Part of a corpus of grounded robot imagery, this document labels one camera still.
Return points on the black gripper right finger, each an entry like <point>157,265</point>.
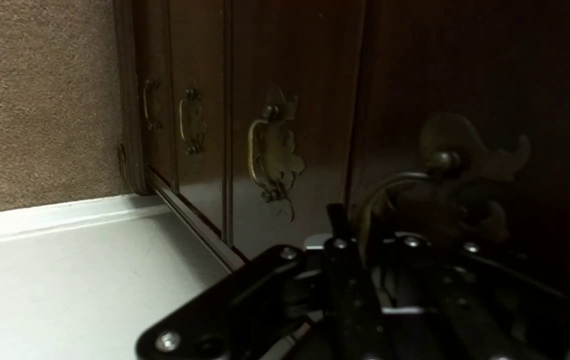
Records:
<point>474,308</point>

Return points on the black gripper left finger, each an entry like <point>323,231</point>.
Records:
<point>249,313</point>

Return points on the drawer with brass handle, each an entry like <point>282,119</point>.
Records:
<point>504,65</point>

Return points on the dark wooden dresser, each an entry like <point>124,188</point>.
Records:
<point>435,119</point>

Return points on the drawer brass handle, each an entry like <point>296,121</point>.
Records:
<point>191,121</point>
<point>273,152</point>
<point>148,114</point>

